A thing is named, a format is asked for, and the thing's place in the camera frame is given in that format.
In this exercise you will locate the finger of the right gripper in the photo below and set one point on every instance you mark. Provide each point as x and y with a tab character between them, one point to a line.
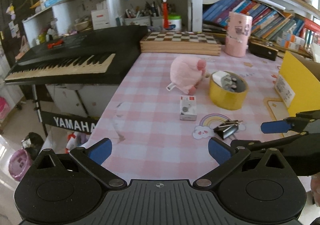
281	126

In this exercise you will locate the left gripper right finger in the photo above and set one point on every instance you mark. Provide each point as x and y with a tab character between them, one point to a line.
228	158

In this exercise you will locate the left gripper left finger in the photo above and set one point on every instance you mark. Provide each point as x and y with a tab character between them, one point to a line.
90	160

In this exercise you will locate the black binder clips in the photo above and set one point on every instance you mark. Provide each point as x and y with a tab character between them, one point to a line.
227	128

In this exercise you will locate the yellow tape roll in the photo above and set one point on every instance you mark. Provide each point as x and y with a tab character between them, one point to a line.
225	99

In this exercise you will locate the small white product box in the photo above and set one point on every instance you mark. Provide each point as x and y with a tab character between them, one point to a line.
188	109

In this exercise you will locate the pink plush pig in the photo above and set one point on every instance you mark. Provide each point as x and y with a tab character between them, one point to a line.
186	72

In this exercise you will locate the person's right hand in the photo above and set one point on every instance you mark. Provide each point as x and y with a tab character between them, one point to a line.
315	188

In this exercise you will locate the yellow cardboard box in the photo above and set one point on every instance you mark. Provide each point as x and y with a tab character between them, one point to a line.
297	84

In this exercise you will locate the white power adapter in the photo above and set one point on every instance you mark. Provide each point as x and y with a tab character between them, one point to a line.
222	79

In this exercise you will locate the pink checkered tablecloth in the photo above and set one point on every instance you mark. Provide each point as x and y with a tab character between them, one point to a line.
158	134

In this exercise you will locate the black case on table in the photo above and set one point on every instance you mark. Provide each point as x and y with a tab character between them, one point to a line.
261	49

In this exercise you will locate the black electronic keyboard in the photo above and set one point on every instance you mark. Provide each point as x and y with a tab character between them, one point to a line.
93	57

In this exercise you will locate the row of books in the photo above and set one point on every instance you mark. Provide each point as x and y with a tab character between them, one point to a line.
269	24

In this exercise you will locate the pink cylindrical container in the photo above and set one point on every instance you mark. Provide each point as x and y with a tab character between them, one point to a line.
238	32

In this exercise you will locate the wooden chess board box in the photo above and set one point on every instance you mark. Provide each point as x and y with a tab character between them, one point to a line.
181	42

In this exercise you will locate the white jar green lid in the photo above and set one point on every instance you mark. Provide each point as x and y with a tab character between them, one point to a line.
175	22

